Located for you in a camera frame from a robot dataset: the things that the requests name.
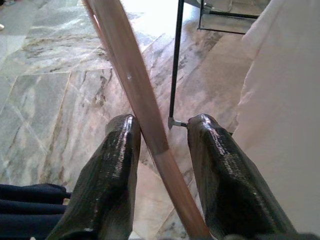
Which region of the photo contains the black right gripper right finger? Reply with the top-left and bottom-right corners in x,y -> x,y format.
187,113 -> 298,238

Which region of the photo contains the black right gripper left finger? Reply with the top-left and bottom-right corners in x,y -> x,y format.
47,113 -> 142,240

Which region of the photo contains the pink clothes hanger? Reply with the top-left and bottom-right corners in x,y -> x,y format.
82,0 -> 211,238

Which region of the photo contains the black clothes drying rack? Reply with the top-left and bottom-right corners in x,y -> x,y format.
168,0 -> 261,131

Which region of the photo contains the navy garment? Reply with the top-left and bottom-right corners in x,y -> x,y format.
0,183 -> 72,240

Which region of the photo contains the large white garment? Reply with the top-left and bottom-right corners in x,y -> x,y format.
231,0 -> 320,233

